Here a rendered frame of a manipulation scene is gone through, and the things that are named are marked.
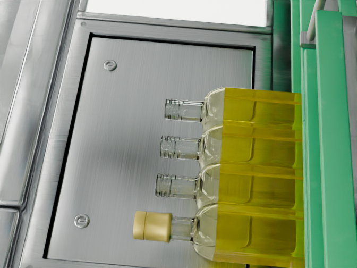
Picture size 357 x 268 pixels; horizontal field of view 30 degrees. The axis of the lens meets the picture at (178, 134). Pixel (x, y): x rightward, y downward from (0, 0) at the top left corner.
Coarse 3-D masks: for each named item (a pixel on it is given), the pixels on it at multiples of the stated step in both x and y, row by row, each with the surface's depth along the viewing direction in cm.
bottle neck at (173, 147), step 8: (168, 136) 86; (176, 136) 86; (160, 144) 85; (168, 144) 85; (176, 144) 85; (184, 144) 85; (192, 144) 85; (160, 152) 85; (168, 152) 85; (176, 152) 85; (184, 152) 85; (192, 152) 85
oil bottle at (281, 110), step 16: (208, 96) 88; (224, 96) 87; (240, 96) 87; (256, 96) 87; (272, 96) 88; (288, 96) 88; (208, 112) 86; (224, 112) 86; (240, 112) 86; (256, 112) 86; (272, 112) 86; (288, 112) 86; (288, 128) 86
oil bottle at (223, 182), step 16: (208, 176) 81; (224, 176) 81; (240, 176) 81; (256, 176) 81; (272, 176) 81; (288, 176) 81; (208, 192) 80; (224, 192) 80; (240, 192) 80; (256, 192) 80; (272, 192) 80; (288, 192) 80; (288, 208) 79
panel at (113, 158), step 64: (128, 64) 109; (192, 64) 110; (256, 64) 109; (64, 128) 101; (128, 128) 103; (192, 128) 103; (64, 192) 96; (128, 192) 96; (64, 256) 91; (128, 256) 91; (192, 256) 91
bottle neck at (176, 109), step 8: (168, 104) 88; (176, 104) 88; (184, 104) 88; (192, 104) 88; (200, 104) 88; (168, 112) 88; (176, 112) 88; (184, 112) 88; (192, 112) 88; (200, 112) 88; (184, 120) 89; (192, 120) 89
